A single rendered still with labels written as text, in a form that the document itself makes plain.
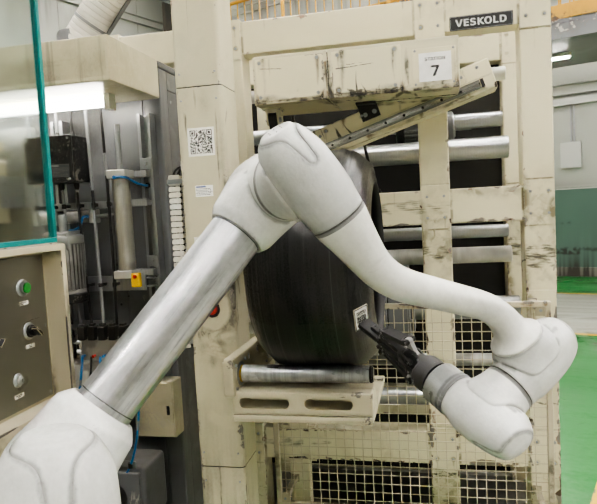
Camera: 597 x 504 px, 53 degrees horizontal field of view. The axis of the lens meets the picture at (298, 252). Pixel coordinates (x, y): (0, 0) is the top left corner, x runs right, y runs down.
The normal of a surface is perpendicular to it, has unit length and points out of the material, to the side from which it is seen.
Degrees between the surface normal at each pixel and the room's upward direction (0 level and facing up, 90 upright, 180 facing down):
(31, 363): 90
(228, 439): 90
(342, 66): 90
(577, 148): 90
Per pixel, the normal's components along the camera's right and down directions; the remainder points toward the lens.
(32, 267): 0.98, -0.04
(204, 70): -0.21, 0.08
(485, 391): -0.34, -0.73
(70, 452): 0.52, -0.59
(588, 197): -0.54, 0.09
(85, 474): 0.70, -0.38
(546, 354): 0.26, -0.07
